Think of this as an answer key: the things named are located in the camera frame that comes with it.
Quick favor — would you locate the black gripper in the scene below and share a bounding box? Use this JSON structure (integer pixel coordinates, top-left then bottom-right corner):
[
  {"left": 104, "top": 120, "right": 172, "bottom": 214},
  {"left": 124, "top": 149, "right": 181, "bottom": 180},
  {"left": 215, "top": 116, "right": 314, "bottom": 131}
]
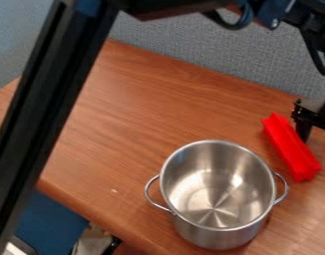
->
[{"left": 291, "top": 99, "right": 325, "bottom": 142}]

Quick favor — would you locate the metal pot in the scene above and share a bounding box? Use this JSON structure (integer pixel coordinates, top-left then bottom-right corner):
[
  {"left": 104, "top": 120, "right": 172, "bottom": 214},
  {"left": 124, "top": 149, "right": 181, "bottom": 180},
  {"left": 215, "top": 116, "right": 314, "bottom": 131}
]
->
[{"left": 148, "top": 139, "right": 288, "bottom": 250}]

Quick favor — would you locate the white object at corner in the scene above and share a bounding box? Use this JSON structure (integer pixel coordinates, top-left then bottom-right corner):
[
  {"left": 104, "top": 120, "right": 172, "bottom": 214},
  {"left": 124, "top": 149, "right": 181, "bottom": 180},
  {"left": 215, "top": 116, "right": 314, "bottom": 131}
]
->
[{"left": 2, "top": 243, "right": 28, "bottom": 255}]

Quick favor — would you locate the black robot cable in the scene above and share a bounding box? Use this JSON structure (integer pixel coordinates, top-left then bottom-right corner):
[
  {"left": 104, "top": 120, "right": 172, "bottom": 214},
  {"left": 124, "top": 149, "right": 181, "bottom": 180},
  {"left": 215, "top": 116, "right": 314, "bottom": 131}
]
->
[{"left": 201, "top": 3, "right": 325, "bottom": 78}]

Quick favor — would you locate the red block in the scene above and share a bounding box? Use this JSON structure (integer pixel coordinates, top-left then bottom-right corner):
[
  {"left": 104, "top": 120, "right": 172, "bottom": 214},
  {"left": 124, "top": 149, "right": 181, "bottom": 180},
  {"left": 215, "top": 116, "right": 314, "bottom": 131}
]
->
[{"left": 260, "top": 113, "right": 322, "bottom": 181}]

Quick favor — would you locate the grey table leg bracket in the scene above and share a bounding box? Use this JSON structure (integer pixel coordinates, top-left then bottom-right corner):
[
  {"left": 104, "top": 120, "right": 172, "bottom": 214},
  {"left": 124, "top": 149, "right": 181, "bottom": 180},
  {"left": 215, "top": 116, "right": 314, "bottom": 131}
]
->
[{"left": 70, "top": 223, "right": 121, "bottom": 255}]

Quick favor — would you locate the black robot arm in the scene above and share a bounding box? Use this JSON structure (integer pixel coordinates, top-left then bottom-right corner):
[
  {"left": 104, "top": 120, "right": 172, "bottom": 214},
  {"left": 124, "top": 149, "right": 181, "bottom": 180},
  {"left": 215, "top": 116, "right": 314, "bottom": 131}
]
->
[{"left": 0, "top": 0, "right": 325, "bottom": 255}]

